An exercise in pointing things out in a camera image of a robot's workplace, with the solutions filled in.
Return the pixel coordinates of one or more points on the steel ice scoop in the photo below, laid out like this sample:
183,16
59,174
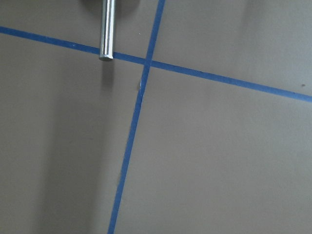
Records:
107,30

